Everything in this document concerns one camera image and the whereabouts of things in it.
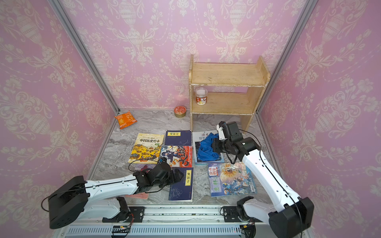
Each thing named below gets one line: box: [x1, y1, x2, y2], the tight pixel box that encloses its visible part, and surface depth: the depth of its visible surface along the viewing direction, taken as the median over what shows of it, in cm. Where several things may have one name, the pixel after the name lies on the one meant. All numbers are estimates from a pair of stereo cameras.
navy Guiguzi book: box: [168, 167, 194, 202], surface depth 83 cm
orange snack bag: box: [114, 110, 138, 130], surface depth 112 cm
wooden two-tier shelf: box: [188, 54, 271, 134], surface depth 83 cm
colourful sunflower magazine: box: [207, 162, 258, 197], surface depth 87 cm
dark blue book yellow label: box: [164, 129, 192, 146], surface depth 105 cm
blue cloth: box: [196, 132, 221, 162], surface depth 76 cm
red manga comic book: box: [159, 145, 193, 168], surface depth 96 cm
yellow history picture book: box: [127, 132, 165, 165], surface depth 100 cm
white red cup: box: [195, 86, 208, 106], surface depth 94 cm
